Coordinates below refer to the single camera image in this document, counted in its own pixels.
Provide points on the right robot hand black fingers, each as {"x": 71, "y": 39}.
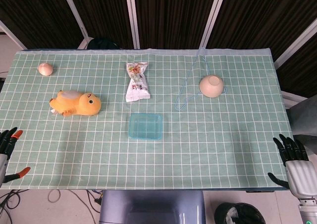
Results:
{"x": 301, "y": 174}

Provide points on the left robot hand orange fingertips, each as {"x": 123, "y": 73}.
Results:
{"x": 7, "y": 142}

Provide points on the clear plastic container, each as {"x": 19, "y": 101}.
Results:
{"x": 146, "y": 131}

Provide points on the blue container lid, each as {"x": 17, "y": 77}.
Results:
{"x": 146, "y": 126}

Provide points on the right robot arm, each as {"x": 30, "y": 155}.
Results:
{"x": 308, "y": 210}

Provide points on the grey fabric chair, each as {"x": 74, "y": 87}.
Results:
{"x": 303, "y": 120}

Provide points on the green grid tablecloth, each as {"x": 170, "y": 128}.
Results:
{"x": 74, "y": 144}

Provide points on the black trash bin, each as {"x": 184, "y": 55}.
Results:
{"x": 239, "y": 214}

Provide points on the yellow duck plush toy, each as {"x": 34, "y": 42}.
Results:
{"x": 76, "y": 103}

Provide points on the pink round onion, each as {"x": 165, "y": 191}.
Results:
{"x": 45, "y": 69}

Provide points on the beige bowl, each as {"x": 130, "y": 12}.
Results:
{"x": 211, "y": 86}

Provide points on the black bag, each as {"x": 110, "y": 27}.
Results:
{"x": 102, "y": 43}

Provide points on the white snack bag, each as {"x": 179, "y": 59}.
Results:
{"x": 137, "y": 85}

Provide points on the blue-grey robot torso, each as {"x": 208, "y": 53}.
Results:
{"x": 151, "y": 206}

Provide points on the white partition frame post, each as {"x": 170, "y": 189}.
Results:
{"x": 132, "y": 16}
{"x": 12, "y": 34}
{"x": 294, "y": 44}
{"x": 213, "y": 16}
{"x": 74, "y": 13}

